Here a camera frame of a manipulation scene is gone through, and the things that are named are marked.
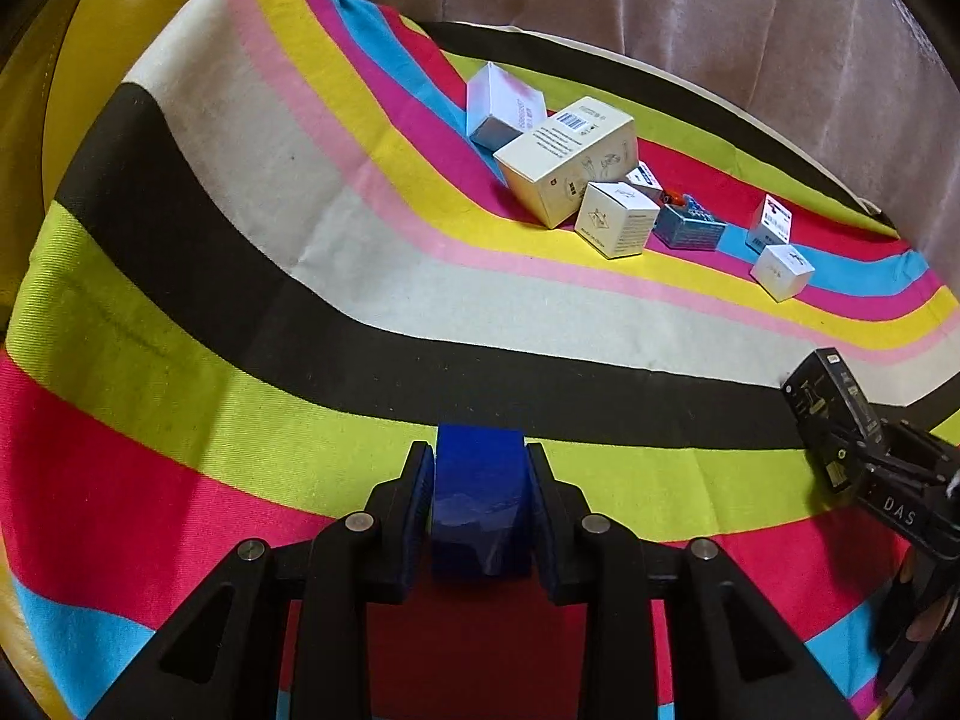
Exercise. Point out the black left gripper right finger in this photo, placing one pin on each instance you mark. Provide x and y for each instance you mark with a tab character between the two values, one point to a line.
731	653

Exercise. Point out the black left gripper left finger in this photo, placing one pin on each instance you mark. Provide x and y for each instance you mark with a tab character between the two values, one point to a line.
291	621

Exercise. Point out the black gold-print box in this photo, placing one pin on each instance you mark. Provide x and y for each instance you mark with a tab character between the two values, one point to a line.
833	417

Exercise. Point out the white TS logo box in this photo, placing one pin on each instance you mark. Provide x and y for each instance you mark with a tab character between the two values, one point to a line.
782	271

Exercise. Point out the white red-blue medicine box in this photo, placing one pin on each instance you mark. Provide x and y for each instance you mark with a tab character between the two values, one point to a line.
771	226
642	178

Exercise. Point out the dark blue small box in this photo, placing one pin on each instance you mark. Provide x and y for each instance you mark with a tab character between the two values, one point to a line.
480	520

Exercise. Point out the teal printed box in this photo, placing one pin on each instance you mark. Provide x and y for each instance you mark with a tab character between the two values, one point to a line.
689	228

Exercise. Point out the small white cube box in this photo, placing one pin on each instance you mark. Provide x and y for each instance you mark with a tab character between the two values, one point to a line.
616	218

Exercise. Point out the tall beige printed box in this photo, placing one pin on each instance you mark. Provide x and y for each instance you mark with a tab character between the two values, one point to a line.
550	167

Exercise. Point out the white pink-stained box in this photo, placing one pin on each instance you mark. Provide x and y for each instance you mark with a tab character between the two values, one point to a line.
501	108

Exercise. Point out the red blue toy car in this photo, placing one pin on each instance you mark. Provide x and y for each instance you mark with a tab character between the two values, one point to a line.
669	197

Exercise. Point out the colourful striped cloth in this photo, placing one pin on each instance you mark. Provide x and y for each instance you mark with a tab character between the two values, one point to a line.
270	261

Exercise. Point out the beige velvet sofa backrest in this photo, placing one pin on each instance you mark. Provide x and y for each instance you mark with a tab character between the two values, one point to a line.
857	84

